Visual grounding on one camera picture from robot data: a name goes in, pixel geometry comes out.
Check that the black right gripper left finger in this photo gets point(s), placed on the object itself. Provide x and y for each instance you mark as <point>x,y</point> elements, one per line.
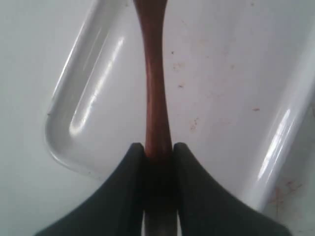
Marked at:
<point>115,209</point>

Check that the white rectangular plastic tray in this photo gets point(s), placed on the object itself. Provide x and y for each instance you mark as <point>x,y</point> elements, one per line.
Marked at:
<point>239,75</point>

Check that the brown wooden spoon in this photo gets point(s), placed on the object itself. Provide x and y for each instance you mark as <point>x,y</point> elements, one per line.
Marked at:
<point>160,210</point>

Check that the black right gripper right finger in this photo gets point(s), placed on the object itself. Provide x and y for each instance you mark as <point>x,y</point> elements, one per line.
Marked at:
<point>207,209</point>

